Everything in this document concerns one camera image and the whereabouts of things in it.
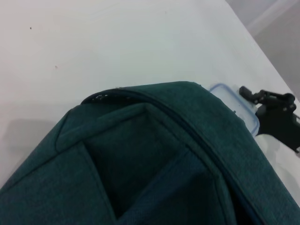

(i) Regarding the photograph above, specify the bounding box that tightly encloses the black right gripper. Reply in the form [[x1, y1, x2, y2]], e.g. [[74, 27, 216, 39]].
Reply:
[[239, 85, 300, 155]]

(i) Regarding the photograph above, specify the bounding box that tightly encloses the clear blue-lidded food container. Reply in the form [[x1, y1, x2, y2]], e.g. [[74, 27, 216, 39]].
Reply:
[[209, 83, 282, 165]]

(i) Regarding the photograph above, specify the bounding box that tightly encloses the dark teal fabric bag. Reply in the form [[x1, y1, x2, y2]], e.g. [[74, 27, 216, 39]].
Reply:
[[0, 81, 295, 225]]

